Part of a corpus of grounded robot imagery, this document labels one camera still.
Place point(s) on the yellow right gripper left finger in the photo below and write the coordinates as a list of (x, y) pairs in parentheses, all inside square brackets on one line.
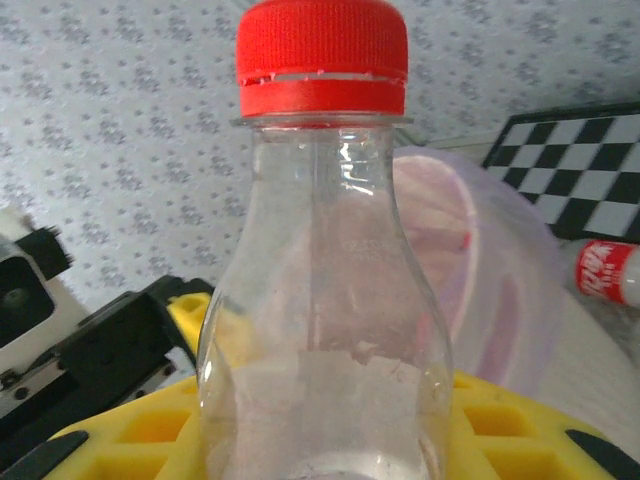
[(125, 440)]

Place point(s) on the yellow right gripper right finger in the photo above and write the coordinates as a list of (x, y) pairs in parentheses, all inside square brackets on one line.
[(525, 440)]

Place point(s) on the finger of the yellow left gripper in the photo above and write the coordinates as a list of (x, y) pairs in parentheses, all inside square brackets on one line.
[(187, 312)]

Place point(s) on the clear cola bottle red label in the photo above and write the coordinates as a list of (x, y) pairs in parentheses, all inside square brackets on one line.
[(595, 270)]

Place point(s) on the clear bottle with red cap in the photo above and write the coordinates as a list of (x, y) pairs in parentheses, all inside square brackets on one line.
[(320, 60)]

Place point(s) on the purple translucent bin liner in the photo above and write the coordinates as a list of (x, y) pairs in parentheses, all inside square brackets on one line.
[(510, 280)]

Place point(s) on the black white checkerboard panel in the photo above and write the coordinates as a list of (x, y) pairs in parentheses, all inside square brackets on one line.
[(575, 165)]

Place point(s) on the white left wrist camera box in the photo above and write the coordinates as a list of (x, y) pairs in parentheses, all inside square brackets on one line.
[(60, 300)]

